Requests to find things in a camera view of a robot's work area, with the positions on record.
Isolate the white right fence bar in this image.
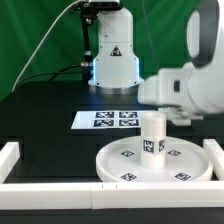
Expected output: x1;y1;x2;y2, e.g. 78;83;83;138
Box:
203;139;224;181

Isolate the white cross table base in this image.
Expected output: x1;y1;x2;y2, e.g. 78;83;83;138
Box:
158;107;203;126

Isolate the black cable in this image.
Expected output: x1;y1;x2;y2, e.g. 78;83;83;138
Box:
14;64;91;88

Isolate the white left fence bar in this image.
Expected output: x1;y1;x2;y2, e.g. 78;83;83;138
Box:
0;142;20;184

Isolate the white cable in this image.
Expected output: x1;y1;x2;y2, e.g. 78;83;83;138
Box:
11;0;84;93

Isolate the white marker sheet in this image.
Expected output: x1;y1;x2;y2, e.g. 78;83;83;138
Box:
71;110;144;130

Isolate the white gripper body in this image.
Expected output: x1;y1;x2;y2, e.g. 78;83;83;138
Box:
138;64;194;109

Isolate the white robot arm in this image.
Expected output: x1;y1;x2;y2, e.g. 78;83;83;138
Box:
89;0;224;114

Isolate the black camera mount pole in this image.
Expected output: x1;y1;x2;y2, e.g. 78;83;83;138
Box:
70;0;123;82

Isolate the white round table top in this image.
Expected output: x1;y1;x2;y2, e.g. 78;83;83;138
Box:
96;136;213;182

